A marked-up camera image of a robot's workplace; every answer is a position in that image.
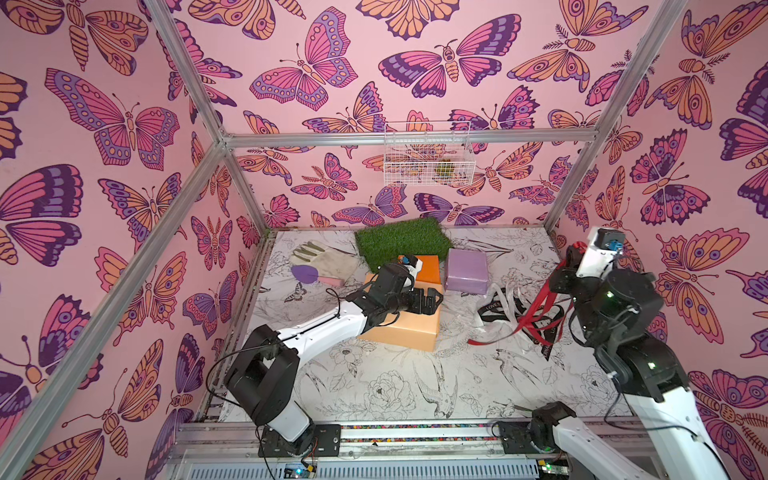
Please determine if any orange gift box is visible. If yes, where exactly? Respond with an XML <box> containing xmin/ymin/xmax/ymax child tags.
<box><xmin>415</xmin><ymin>255</ymin><xmax>441</xmax><ymax>285</ymax></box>

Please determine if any large tan gift box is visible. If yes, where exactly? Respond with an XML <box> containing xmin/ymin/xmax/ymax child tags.
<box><xmin>360</xmin><ymin>305</ymin><xmax>442</xmax><ymax>352</ymax></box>

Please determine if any red ribbon bow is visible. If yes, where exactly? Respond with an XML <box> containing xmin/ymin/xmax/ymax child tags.
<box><xmin>467</xmin><ymin>259</ymin><xmax>571</xmax><ymax>347</ymax></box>

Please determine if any black lettered ribbon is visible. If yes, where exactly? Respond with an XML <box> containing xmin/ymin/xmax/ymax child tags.
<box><xmin>471</xmin><ymin>292</ymin><xmax>566</xmax><ymax>361</ymax></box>

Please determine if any lilac gift box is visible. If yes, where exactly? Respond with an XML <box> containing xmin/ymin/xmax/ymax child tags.
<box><xmin>445</xmin><ymin>248</ymin><xmax>490</xmax><ymax>295</ymax></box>

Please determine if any white satin ribbon bow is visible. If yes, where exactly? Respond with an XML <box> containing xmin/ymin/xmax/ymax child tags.
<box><xmin>468</xmin><ymin>283</ymin><xmax>547</xmax><ymax>346</ymax></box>

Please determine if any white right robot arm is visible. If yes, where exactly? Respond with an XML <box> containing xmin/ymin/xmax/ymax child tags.
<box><xmin>529</xmin><ymin>240</ymin><xmax>730</xmax><ymax>479</ymax></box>

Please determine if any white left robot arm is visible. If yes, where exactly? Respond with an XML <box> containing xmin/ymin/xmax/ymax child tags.
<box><xmin>224</xmin><ymin>255</ymin><xmax>444</xmax><ymax>453</ymax></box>

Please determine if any green artificial grass mat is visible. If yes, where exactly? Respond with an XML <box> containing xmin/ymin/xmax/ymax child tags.
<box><xmin>354</xmin><ymin>218</ymin><xmax>453</xmax><ymax>272</ymax></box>

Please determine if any beige gardening glove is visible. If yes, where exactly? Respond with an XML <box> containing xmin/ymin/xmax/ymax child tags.
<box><xmin>289</xmin><ymin>242</ymin><xmax>359</xmax><ymax>281</ymax></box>

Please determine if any purple pink hand trowel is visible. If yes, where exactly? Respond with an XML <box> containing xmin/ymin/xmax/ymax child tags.
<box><xmin>291</xmin><ymin>265</ymin><xmax>345</xmax><ymax>287</ymax></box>

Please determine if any green item in basket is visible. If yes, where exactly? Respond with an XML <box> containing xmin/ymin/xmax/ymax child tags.
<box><xmin>434</xmin><ymin>159</ymin><xmax>455</xmax><ymax>181</ymax></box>

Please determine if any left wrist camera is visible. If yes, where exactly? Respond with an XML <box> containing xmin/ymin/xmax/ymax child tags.
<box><xmin>399</xmin><ymin>255</ymin><xmax>423</xmax><ymax>291</ymax></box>

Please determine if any white wire basket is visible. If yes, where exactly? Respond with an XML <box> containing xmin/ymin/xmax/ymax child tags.
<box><xmin>381</xmin><ymin>130</ymin><xmax>476</xmax><ymax>188</ymax></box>

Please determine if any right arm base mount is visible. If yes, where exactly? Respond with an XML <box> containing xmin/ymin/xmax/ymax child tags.
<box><xmin>491</xmin><ymin>401</ymin><xmax>576</xmax><ymax>454</ymax></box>

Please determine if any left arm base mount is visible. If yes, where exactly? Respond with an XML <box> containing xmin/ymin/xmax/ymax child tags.
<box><xmin>258</xmin><ymin>423</ymin><xmax>342</xmax><ymax>458</ymax></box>

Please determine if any aluminium front rail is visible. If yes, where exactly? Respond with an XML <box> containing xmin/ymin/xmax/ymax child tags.
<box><xmin>160</xmin><ymin>418</ymin><xmax>609</xmax><ymax>479</ymax></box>

